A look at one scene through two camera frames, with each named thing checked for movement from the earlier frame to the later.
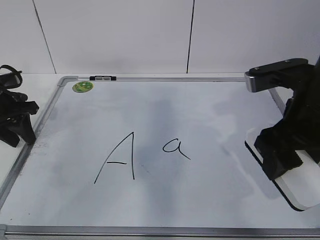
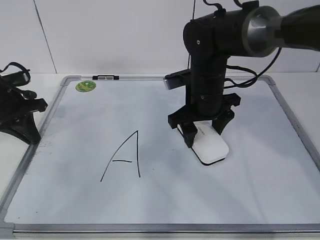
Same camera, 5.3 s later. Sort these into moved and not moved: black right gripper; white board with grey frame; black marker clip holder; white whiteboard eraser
Moved: black right gripper; white whiteboard eraser
Not moved: black marker clip holder; white board with grey frame
